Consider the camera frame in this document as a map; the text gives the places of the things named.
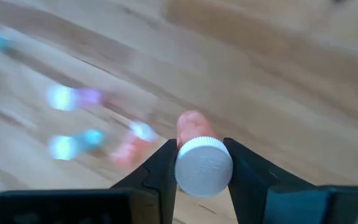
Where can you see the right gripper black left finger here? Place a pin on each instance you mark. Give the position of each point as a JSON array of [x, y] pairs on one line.
[[154, 186]]

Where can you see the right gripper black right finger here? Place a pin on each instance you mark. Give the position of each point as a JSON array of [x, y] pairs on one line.
[[259, 193]]

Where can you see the pink medicine bottle white cap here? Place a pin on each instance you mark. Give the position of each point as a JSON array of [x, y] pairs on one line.
[[87, 97]]

